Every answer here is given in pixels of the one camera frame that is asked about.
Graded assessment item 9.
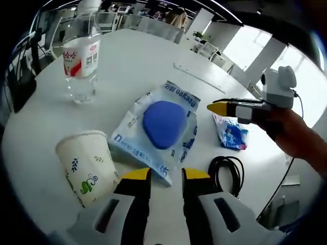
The white office chair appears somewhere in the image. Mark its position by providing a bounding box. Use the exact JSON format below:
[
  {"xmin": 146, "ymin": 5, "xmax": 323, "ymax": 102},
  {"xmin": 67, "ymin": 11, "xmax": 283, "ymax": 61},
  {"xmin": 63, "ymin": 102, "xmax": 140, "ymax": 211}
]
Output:
[{"xmin": 198, "ymin": 41, "xmax": 223, "ymax": 61}]

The white paper cup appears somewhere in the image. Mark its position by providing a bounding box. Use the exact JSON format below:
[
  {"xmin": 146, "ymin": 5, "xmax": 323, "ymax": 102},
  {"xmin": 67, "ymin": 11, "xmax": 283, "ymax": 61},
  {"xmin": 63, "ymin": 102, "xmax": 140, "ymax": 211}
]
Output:
[{"xmin": 55, "ymin": 130, "xmax": 120, "ymax": 210}]

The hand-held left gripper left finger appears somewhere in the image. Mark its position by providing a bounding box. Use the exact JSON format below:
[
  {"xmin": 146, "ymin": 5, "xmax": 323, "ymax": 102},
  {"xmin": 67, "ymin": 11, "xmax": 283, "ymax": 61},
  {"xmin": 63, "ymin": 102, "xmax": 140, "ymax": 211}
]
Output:
[{"xmin": 66, "ymin": 167, "xmax": 152, "ymax": 245}]

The wet wipes pack blue lid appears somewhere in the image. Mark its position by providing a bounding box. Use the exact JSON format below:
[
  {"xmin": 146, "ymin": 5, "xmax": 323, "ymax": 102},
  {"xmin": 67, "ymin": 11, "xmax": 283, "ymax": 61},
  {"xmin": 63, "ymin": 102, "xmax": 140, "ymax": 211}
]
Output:
[{"xmin": 107, "ymin": 80, "xmax": 202, "ymax": 188}]

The clear water bottle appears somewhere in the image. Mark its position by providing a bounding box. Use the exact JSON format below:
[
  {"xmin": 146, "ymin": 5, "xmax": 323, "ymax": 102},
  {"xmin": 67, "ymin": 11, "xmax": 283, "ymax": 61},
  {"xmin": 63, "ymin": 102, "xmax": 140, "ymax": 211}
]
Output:
[{"xmin": 61, "ymin": 0, "xmax": 103, "ymax": 104}]

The black cable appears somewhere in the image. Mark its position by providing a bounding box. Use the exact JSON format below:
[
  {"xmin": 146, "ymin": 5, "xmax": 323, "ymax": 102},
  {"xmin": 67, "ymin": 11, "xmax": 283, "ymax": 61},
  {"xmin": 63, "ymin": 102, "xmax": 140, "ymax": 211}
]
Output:
[{"xmin": 207, "ymin": 156, "xmax": 245, "ymax": 200}]

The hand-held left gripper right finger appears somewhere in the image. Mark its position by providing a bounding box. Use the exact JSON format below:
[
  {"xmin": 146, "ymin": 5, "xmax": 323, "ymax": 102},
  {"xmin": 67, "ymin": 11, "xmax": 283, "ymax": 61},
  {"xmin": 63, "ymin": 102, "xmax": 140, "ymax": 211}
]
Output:
[{"xmin": 181, "ymin": 167, "xmax": 259, "ymax": 245}]

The white tabletop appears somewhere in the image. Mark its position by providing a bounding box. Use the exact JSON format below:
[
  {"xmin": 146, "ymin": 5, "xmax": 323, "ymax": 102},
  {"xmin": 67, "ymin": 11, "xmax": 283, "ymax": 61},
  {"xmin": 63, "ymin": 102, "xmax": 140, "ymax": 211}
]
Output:
[{"xmin": 1, "ymin": 28, "xmax": 315, "ymax": 245}]

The blue tissue packet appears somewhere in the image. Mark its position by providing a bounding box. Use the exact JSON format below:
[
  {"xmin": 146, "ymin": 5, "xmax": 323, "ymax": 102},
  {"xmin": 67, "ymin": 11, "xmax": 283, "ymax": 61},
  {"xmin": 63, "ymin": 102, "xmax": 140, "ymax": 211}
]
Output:
[{"xmin": 212, "ymin": 113, "xmax": 249, "ymax": 152}]

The green potted plant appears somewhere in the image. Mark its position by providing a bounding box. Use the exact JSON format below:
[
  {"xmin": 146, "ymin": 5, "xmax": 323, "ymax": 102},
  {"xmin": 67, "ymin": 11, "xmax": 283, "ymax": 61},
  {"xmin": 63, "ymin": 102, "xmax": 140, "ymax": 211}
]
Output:
[{"xmin": 193, "ymin": 30, "xmax": 213, "ymax": 43}]

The person's right hand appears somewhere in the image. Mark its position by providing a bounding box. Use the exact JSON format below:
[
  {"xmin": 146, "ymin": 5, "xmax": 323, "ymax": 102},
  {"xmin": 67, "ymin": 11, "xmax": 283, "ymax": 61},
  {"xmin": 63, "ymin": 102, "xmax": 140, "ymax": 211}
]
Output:
[{"xmin": 254, "ymin": 109, "xmax": 295, "ymax": 144}]

